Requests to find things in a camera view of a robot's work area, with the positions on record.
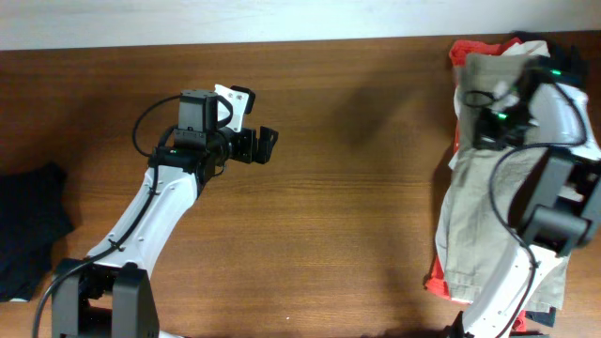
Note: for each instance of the khaki green shorts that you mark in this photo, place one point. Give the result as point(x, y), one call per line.
point(475, 239)

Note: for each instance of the black folded garment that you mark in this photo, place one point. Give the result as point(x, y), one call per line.
point(33, 219)

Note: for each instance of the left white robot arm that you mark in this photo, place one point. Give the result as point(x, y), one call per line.
point(108, 293)

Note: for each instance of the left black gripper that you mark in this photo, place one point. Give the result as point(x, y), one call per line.
point(249, 145)

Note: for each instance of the white printed t-shirt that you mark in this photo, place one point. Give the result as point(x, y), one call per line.
point(530, 48)

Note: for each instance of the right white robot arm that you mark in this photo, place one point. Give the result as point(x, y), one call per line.
point(544, 188)

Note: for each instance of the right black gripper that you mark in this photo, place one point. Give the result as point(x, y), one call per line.
point(488, 130)

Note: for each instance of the red t-shirt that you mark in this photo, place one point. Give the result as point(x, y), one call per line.
point(435, 282)

